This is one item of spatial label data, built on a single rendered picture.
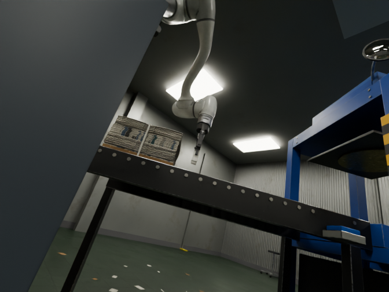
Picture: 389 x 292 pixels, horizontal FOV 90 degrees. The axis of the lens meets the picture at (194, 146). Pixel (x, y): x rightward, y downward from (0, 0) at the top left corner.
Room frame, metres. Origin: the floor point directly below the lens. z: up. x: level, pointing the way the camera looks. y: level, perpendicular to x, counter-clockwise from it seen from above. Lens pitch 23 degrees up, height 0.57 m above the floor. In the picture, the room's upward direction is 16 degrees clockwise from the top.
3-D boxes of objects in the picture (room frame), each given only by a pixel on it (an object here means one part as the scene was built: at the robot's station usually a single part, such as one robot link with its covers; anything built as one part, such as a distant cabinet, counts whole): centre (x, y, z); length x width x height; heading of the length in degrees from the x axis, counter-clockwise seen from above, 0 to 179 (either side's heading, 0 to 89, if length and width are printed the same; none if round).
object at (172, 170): (0.86, -0.19, 0.74); 1.34 x 0.05 x 0.12; 91
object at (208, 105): (1.02, -0.01, 1.27); 0.13 x 0.11 x 0.16; 65
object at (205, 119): (1.01, -0.02, 1.16); 0.09 x 0.09 x 0.06
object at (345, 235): (0.80, -0.68, 0.69); 0.10 x 0.10 x 0.03; 1
